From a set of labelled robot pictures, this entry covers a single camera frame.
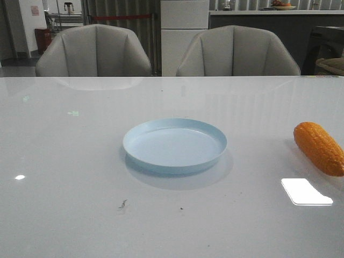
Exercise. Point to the light blue round plate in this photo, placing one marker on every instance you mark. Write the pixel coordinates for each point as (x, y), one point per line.
(175, 146)

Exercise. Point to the orange plastic corn cob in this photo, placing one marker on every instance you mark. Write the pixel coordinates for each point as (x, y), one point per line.
(319, 147)

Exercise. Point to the right grey upholstered armchair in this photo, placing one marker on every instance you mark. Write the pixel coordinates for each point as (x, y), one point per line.
(237, 51)

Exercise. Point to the grey upholstered armchair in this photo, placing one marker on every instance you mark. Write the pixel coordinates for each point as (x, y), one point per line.
(94, 51)
(237, 51)

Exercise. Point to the white drawer cabinet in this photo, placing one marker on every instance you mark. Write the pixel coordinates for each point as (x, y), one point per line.
(180, 22)

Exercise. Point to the left grey upholstered armchair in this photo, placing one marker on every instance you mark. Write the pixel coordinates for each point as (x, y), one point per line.
(94, 51)

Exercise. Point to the red barrier belt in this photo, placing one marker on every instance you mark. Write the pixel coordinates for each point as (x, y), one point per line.
(101, 18)

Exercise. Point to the metal trolley in background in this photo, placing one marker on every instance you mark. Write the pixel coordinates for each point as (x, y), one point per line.
(56, 22)

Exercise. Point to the red trash bin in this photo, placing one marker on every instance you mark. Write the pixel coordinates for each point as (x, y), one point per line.
(43, 39)

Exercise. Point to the dark grey kitchen counter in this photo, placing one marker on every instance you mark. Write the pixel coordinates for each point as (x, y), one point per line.
(292, 27)

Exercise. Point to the fruit bowl on counter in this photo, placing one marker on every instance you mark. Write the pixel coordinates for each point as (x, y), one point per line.
(280, 5)

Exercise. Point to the beige cushion at right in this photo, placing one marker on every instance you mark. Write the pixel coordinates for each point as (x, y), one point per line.
(332, 66)

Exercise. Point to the dark side table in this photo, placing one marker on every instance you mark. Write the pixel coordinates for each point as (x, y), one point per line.
(324, 42)

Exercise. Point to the pink wall notice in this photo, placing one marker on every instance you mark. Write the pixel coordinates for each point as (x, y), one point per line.
(34, 10)

